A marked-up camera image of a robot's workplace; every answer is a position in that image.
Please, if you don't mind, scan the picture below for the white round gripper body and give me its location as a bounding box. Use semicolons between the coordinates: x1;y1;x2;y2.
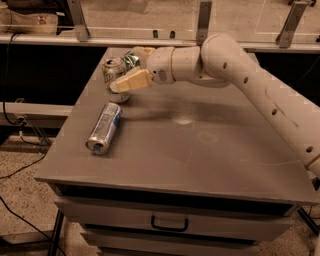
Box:
147;47;174;84

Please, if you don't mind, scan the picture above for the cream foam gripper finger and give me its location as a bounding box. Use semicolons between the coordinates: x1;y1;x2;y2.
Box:
110;67;152;93
132;46;155;67

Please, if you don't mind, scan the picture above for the white green 7up can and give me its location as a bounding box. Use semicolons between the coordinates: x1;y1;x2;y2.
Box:
102;57;130;104

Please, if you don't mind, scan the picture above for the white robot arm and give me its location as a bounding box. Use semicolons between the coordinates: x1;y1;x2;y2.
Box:
110;34;320;177

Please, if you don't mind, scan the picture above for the crushed green can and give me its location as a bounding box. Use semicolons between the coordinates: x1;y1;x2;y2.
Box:
122;51;140;71

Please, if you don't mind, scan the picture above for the silver blue energy drink can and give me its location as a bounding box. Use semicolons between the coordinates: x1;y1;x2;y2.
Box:
86;103;122;155

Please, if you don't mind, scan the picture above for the grey drawer cabinet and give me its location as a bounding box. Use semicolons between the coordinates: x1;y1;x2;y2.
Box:
34;47;320;256

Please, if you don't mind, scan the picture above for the beige bag on shelf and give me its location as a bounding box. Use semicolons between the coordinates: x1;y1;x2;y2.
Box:
0;8;58;35

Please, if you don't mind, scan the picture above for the metal frame rail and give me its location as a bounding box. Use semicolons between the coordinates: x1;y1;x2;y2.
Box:
0;0;320;53

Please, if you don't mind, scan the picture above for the black floor cable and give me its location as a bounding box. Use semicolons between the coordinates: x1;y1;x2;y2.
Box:
0;32;51;181

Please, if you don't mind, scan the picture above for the black drawer handle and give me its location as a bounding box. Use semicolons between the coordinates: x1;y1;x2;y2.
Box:
150;215;189;232

